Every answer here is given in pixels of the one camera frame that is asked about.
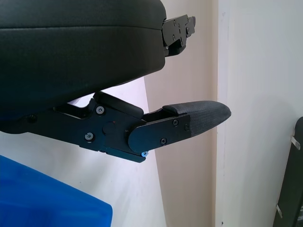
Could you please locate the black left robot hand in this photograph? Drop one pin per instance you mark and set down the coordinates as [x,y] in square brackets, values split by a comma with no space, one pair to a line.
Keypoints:
[71,59]

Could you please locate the blue plastic tray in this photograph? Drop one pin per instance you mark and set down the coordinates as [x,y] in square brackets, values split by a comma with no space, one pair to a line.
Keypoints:
[42,196]

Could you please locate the black frame with white clips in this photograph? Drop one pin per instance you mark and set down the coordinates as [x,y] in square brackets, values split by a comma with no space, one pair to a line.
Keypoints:
[292,184]

